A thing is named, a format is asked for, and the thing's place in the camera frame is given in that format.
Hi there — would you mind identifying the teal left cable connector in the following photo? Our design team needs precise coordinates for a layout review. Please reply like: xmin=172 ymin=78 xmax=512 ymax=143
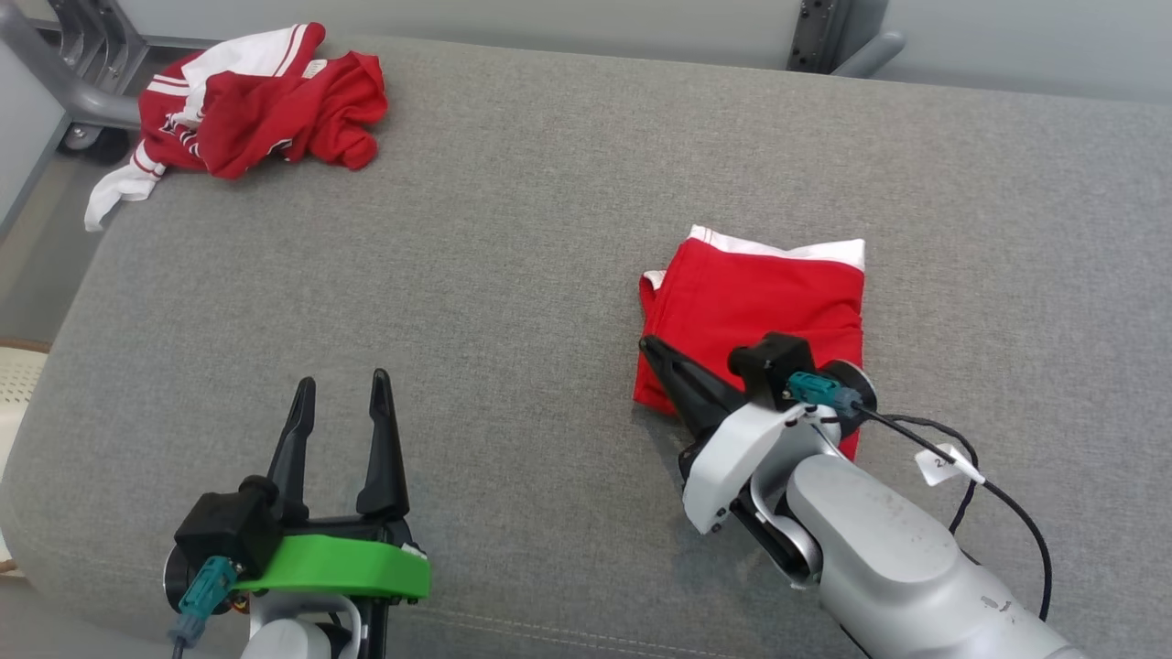
xmin=168 ymin=556 xmax=241 ymax=649

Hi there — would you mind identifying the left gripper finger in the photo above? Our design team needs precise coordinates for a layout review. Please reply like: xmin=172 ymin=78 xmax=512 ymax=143
xmin=355 ymin=368 xmax=410 ymax=518
xmin=266 ymin=377 xmax=317 ymax=524

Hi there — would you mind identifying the grey fabric sofa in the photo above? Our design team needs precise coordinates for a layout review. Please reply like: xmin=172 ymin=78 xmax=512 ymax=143
xmin=0 ymin=37 xmax=1172 ymax=659

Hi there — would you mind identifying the teal right cable connector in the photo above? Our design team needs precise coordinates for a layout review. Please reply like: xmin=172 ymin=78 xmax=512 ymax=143
xmin=786 ymin=371 xmax=863 ymax=415

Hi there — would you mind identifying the cream plastic laundry basket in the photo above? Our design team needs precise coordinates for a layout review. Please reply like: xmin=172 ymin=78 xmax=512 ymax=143
xmin=0 ymin=340 xmax=51 ymax=578

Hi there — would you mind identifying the red shorts white trim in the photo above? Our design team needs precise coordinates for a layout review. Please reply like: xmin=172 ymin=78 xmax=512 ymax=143
xmin=632 ymin=224 xmax=866 ymax=463

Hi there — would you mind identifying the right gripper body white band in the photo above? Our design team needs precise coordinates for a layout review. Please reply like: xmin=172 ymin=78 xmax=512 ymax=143
xmin=682 ymin=403 xmax=841 ymax=536

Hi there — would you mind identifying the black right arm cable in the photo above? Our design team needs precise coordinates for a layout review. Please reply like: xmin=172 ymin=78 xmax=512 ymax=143
xmin=852 ymin=407 xmax=1054 ymax=623

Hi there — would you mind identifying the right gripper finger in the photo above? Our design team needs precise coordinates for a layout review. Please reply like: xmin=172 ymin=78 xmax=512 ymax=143
xmin=638 ymin=336 xmax=747 ymax=417
xmin=646 ymin=352 xmax=724 ymax=440

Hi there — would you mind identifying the grey metal frame leg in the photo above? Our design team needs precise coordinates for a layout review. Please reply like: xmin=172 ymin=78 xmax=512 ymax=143
xmin=0 ymin=0 xmax=147 ymax=166
xmin=787 ymin=0 xmax=907 ymax=79

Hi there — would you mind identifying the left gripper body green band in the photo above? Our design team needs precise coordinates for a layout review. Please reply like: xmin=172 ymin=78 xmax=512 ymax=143
xmin=233 ymin=514 xmax=431 ymax=602

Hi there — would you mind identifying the black caster wheel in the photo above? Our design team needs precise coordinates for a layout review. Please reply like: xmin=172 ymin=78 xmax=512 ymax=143
xmin=60 ymin=124 xmax=131 ymax=166

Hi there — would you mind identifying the teal cable connector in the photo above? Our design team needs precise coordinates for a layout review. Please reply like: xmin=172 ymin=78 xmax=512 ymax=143
xmin=168 ymin=556 xmax=241 ymax=649
xmin=786 ymin=371 xmax=863 ymax=415

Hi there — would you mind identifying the red basketball jersey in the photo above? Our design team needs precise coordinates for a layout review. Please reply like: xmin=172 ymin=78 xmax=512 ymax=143
xmin=84 ymin=23 xmax=390 ymax=232

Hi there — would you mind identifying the white cable tag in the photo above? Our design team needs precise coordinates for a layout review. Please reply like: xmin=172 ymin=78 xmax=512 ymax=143
xmin=916 ymin=444 xmax=986 ymax=488

